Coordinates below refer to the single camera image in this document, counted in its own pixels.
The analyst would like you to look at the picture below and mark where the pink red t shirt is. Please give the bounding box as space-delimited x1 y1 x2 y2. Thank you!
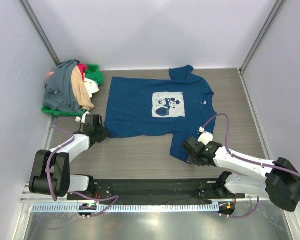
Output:
77 63 89 80

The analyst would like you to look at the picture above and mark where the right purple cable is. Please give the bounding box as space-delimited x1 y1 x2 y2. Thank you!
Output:
203 112 300 221

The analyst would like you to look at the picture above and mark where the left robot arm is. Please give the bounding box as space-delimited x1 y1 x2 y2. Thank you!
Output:
28 113 109 201

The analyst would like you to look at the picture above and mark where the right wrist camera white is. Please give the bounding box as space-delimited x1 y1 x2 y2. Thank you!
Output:
198 127 214 146

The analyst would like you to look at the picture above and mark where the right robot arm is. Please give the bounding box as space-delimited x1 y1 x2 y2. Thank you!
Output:
182 134 300 212

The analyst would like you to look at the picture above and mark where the right frame post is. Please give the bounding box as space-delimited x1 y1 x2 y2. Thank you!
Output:
238 0 287 75

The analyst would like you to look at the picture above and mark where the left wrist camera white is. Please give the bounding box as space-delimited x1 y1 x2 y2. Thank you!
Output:
75 111 90 124

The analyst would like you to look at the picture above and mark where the tan beige t shirt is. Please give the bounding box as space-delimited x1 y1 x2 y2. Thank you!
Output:
71 66 95 111

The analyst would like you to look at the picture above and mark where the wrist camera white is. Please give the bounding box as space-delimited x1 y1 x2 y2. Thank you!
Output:
75 111 90 124
198 127 214 146

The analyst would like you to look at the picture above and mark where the frame post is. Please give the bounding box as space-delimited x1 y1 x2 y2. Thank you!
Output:
19 0 60 65
238 0 287 75

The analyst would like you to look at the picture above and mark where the grey t shirt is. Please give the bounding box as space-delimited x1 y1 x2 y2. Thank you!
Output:
43 59 83 114

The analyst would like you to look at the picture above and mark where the green t shirt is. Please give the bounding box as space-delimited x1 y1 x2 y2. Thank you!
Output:
85 70 104 85

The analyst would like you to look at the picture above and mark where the blue t shirt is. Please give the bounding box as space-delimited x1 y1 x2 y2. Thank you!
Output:
104 65 217 162

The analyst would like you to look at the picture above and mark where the left frame post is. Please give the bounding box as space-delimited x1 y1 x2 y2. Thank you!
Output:
19 0 60 65

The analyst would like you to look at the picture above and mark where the slotted cable duct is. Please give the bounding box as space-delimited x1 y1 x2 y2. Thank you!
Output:
31 202 220 214

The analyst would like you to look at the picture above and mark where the green plastic bin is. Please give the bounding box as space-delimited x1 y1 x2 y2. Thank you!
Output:
41 64 100 117

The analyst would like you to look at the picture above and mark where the cream white t shirt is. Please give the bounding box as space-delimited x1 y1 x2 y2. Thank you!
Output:
83 78 100 98

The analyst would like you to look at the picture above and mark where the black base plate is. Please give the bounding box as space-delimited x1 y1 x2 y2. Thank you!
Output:
82 178 246 206

